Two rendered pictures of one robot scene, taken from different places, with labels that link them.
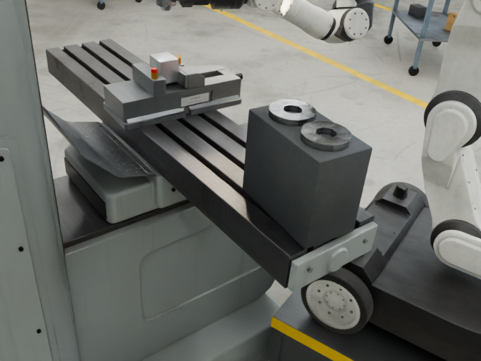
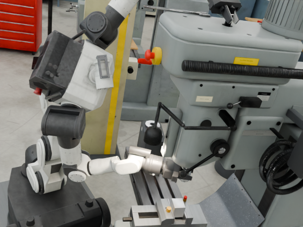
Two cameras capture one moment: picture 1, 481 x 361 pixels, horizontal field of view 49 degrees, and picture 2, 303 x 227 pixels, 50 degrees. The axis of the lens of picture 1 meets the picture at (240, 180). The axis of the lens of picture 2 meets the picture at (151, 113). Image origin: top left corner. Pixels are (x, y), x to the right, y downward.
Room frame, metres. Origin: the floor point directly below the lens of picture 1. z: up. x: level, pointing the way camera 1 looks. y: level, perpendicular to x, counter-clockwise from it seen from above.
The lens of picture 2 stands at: (2.42, 0.42, 2.12)
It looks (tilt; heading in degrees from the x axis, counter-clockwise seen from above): 29 degrees down; 200
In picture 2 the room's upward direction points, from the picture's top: 11 degrees clockwise
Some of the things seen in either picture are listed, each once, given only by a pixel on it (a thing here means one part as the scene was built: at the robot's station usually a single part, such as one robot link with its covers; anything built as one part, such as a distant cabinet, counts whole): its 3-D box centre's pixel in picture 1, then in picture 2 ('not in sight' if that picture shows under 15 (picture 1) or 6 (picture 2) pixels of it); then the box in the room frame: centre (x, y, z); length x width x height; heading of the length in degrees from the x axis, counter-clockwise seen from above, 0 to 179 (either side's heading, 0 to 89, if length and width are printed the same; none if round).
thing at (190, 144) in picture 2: not in sight; (199, 128); (1.27, 0.21, 1.47); 0.21 x 0.19 x 0.32; 40
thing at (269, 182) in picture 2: not in sight; (279, 161); (1.26, 0.54, 1.45); 0.18 x 0.16 x 0.21; 130
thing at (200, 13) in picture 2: not in sight; (176, 10); (1.28, 0.02, 1.89); 0.24 x 0.04 x 0.01; 127
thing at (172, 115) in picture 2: not in sight; (173, 116); (1.45, 0.15, 1.58); 0.17 x 0.01 x 0.01; 55
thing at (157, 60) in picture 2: not in sight; (156, 56); (1.42, 0.03, 1.76); 0.06 x 0.02 x 0.06; 40
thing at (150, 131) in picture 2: not in sight; (153, 133); (1.40, 0.07, 1.45); 0.07 x 0.07 x 0.06
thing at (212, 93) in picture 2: not in sight; (222, 81); (1.25, 0.24, 1.68); 0.34 x 0.24 x 0.10; 130
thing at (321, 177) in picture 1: (301, 167); (151, 143); (0.87, -0.12, 1.03); 0.22 x 0.12 x 0.20; 34
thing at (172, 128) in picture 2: not in sight; (171, 133); (1.35, 0.12, 1.45); 0.04 x 0.04 x 0.21; 40
